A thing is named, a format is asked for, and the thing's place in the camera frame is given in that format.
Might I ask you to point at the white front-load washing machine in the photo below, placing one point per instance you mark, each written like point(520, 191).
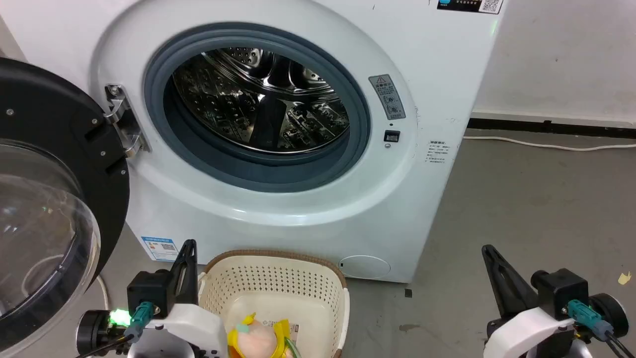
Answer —
point(407, 59)

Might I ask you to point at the cream perforated laundry basket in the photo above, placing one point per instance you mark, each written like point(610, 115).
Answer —
point(278, 286)

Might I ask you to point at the black round washer door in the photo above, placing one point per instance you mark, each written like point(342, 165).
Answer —
point(44, 164)

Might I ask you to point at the yellow and pink plush toy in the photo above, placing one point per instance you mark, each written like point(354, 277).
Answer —
point(257, 339)

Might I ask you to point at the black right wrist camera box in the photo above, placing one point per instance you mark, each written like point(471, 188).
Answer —
point(561, 291)

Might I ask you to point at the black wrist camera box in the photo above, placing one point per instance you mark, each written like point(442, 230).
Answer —
point(561, 291)
point(149, 292)

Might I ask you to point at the blue and white energy sticker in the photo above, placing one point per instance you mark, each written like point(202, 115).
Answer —
point(160, 248)

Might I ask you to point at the grey warning sticker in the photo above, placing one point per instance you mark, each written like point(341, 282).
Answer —
point(387, 96)

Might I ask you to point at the yellow paper scrap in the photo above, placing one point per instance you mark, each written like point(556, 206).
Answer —
point(624, 278)

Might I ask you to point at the black wall baseboard strip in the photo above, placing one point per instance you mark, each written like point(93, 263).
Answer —
point(551, 127)

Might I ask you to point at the black QR code label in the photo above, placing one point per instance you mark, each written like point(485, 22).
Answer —
point(469, 5)

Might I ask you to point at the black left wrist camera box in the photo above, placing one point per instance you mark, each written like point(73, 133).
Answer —
point(149, 292)

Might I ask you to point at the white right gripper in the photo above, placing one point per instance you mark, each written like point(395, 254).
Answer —
point(526, 330)

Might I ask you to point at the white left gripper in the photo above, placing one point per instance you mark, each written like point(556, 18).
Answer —
point(191, 325)

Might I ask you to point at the chrome door hinge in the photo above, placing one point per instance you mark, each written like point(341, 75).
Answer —
point(124, 119)

